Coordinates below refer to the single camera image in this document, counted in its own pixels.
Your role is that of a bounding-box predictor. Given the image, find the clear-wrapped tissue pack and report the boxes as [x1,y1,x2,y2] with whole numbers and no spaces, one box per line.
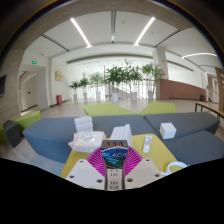
[68,130,107,154]

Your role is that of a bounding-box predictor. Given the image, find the stack of white tissue packs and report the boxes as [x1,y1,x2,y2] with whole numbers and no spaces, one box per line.
[73,115,94,134]

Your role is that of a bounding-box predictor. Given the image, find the white power cable with plug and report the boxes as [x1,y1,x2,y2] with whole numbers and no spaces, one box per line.
[159,161,188,177]

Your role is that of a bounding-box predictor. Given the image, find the wooden bench with black legs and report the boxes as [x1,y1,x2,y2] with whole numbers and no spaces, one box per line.
[194,101,224,119]

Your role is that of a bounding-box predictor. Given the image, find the white tube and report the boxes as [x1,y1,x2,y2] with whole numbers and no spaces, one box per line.
[142,135,153,154]

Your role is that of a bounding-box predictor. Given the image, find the dark grey block seat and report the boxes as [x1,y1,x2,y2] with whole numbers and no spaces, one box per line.
[2,119,24,149]

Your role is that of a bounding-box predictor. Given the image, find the wide grey upholstered seat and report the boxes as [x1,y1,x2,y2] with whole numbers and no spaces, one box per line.
[163,130,224,167]

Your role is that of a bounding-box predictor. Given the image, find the small white cube box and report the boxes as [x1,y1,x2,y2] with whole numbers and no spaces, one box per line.
[159,122,177,140]

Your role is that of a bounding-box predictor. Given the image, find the dark wall screen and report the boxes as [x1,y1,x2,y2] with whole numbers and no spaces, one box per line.
[0,74,7,98]

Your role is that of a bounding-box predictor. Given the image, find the long grey upholstered seat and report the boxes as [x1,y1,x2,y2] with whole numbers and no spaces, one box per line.
[22,114,158,164]

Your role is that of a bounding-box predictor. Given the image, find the lime green bench seat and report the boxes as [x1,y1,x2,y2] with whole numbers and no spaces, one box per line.
[0,110,42,143]

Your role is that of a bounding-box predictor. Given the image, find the group of ceiling strip lights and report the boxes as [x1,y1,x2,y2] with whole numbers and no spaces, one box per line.
[69,16,218,60]

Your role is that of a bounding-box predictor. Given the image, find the wooden shelf unit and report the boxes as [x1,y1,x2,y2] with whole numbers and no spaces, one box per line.
[214,66,224,113]

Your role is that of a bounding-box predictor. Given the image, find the group of potted plants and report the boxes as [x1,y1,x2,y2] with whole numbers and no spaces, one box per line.
[68,59,165,103]

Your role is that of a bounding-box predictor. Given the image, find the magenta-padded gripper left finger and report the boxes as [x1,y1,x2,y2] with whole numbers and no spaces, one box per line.
[65,147,108,191]

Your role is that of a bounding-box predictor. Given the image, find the large white box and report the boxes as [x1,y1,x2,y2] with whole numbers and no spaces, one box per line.
[109,123,134,148]

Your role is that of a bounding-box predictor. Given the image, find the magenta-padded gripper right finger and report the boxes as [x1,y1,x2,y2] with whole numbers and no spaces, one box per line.
[123,146,165,190]

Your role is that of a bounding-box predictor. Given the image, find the framed wall picture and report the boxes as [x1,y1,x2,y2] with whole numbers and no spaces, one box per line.
[55,70,64,82]

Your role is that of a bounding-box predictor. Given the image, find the lime green upholstered seat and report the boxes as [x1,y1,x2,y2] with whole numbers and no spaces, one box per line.
[83,102,138,117]
[139,101,179,116]

